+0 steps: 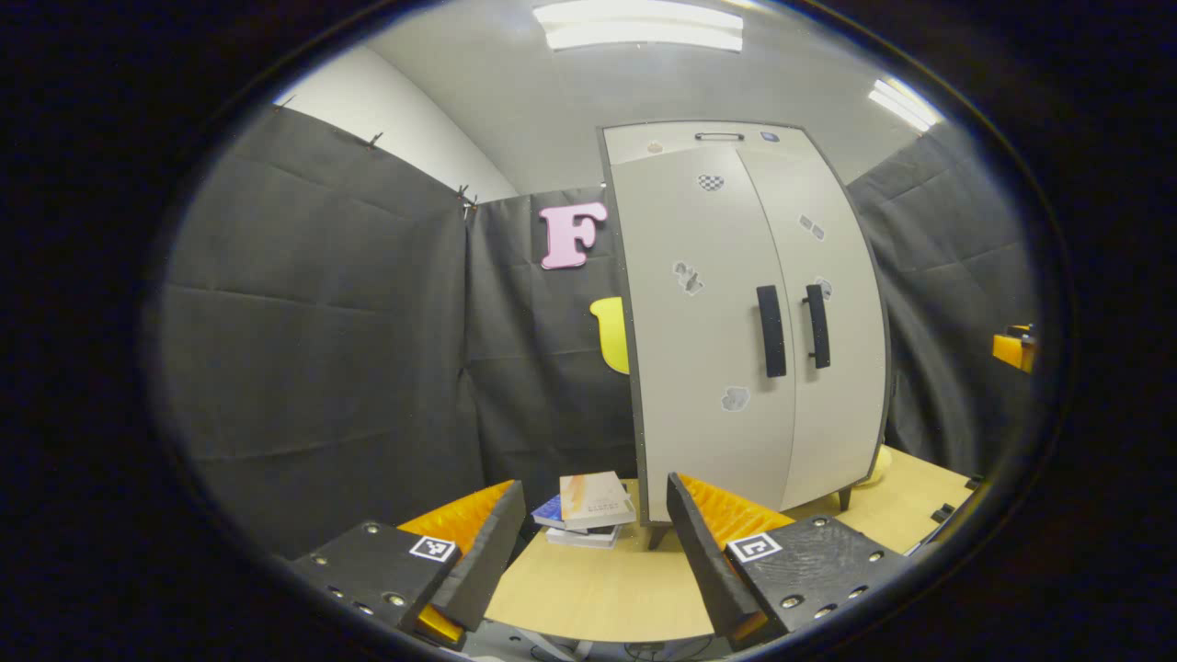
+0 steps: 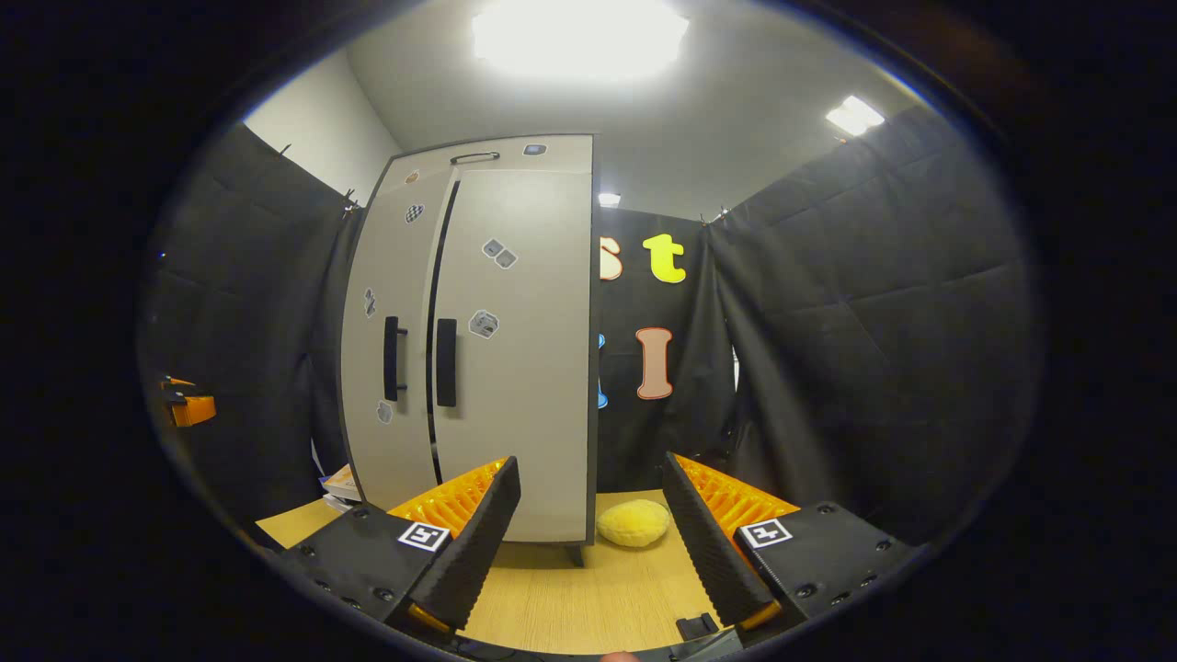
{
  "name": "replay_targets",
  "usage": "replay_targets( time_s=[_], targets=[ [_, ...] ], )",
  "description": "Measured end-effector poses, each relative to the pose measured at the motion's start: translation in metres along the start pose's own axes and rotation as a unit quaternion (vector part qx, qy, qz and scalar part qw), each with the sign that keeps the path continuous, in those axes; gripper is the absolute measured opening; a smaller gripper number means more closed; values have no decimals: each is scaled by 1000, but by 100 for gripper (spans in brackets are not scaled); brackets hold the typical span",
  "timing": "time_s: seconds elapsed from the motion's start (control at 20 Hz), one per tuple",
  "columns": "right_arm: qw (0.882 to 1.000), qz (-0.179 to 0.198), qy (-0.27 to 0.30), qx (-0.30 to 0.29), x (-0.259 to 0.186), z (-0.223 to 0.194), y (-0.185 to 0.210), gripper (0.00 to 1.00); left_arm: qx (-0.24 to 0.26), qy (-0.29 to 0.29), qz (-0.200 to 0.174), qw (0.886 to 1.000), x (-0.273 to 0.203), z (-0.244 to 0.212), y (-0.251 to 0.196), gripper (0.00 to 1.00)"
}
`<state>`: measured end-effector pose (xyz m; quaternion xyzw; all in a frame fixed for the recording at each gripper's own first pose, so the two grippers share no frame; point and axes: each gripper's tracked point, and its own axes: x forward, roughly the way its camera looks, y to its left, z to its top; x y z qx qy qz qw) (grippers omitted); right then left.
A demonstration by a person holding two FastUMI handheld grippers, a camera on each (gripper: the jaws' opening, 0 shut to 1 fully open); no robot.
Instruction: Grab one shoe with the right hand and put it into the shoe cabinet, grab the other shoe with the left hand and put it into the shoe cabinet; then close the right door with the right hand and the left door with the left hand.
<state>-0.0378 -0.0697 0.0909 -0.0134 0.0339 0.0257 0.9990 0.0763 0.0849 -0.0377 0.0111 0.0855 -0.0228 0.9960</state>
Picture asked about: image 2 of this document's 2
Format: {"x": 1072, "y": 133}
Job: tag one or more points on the yellow plush toy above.
{"x": 634, "y": 524}

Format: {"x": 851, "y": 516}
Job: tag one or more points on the small black block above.
{"x": 696, "y": 627}

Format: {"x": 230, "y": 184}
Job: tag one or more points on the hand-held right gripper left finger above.
{"x": 478, "y": 547}

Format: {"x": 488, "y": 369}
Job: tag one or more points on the grey shoe cabinet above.
{"x": 595, "y": 368}

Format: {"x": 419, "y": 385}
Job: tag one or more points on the large ceiling light panel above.
{"x": 579, "y": 37}

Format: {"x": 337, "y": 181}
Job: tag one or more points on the grey shoe cabinet door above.
{"x": 409, "y": 276}
{"x": 542, "y": 386}

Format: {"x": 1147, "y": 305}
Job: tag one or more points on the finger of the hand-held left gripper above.
{"x": 193, "y": 409}

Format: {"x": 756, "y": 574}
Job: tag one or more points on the black backdrop cloth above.
{"x": 874, "y": 322}

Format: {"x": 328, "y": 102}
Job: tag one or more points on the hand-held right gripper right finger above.
{"x": 703, "y": 552}

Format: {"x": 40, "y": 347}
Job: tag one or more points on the orange white book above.
{"x": 344, "y": 481}

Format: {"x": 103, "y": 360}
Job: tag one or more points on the grey cabinet drawer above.
{"x": 570, "y": 156}

